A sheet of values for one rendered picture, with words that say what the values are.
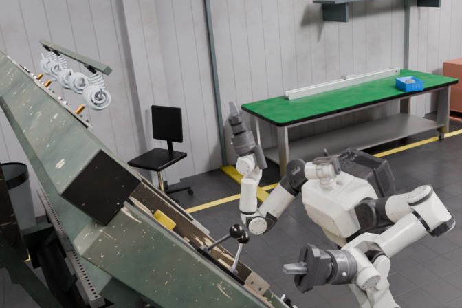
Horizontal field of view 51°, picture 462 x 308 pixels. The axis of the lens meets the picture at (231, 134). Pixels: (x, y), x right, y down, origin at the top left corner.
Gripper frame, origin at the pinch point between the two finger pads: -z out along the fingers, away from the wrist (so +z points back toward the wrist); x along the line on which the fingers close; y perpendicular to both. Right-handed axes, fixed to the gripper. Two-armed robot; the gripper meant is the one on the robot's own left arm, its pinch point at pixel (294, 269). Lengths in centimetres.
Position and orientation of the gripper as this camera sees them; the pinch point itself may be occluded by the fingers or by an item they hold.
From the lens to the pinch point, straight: 130.0
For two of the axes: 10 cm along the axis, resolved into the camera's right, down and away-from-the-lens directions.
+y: -4.9, -2.3, 8.4
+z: 8.5, 1.0, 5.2
